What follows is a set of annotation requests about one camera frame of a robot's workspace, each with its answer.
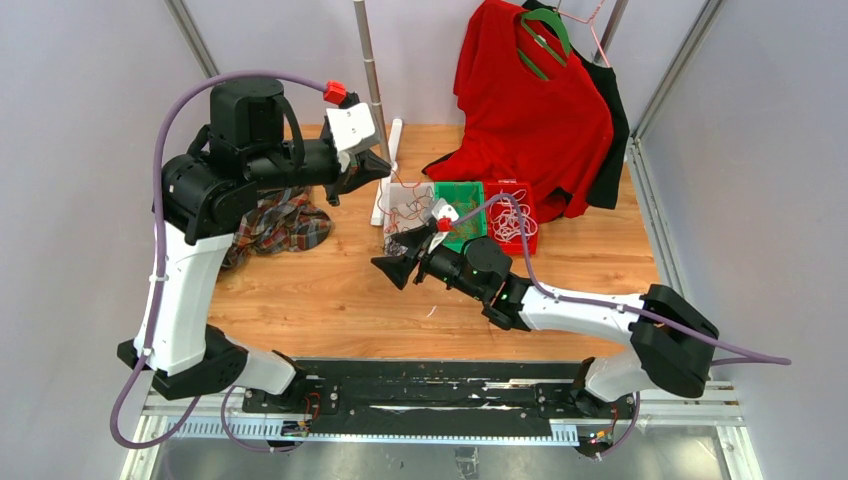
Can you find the right silver rack pole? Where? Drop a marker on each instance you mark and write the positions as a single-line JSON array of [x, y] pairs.
[[604, 41]]

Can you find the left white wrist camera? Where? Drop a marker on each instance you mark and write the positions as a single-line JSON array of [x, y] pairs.
[[353, 131]]

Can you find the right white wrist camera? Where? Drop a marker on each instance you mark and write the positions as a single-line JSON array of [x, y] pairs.
[[444, 216]]

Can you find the white plastic bin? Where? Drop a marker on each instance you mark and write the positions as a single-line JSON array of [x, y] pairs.
[[408, 207]]

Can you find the plaid flannel shirt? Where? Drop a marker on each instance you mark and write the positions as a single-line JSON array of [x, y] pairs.
[[288, 221]]

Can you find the silver rack pole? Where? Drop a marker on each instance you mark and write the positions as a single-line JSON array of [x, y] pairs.
[[604, 41], [369, 63]]

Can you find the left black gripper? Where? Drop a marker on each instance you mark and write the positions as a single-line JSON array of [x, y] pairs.
[[366, 167]]

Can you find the black t-shirt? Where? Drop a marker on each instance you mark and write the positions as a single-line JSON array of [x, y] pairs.
[[576, 129]]

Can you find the red t-shirt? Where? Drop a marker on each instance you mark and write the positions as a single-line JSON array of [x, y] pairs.
[[487, 76]]

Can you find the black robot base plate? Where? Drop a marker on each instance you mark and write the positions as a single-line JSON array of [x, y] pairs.
[[448, 399]]

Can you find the green plastic bin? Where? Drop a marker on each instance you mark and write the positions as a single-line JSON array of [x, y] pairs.
[[465, 197]]

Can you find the white rack base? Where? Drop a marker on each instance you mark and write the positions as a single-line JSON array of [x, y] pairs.
[[380, 205]]

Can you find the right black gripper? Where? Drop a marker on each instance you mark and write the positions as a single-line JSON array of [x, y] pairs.
[[397, 269]]

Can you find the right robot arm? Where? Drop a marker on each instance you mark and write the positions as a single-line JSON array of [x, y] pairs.
[[670, 344]]

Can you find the green clothes hanger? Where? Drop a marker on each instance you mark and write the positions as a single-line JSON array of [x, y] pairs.
[[557, 29]]

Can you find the pink wire hanger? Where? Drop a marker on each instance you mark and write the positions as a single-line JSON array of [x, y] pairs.
[[585, 21]]

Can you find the red plastic bin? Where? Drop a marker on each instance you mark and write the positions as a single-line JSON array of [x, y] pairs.
[[507, 222]]

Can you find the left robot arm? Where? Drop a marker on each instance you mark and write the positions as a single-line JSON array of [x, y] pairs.
[[226, 143]]

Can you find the aluminium frame rail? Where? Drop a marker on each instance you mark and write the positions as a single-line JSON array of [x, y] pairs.
[[667, 437]]

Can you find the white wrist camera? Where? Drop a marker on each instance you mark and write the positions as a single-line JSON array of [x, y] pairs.
[[353, 131], [444, 216]]

